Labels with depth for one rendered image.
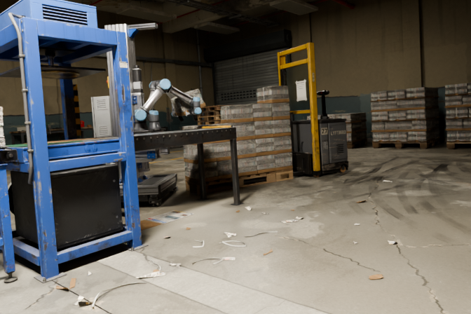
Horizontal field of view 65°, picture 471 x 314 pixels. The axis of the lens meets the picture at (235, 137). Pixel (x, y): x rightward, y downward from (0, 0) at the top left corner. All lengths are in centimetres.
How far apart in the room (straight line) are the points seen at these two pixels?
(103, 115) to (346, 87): 792
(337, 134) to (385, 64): 541
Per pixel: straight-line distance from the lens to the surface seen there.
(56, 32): 260
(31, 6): 278
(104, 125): 446
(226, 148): 464
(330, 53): 1136
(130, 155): 276
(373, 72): 1079
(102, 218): 280
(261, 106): 492
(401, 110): 885
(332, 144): 548
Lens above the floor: 89
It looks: 3 degrees down
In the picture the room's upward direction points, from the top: 4 degrees counter-clockwise
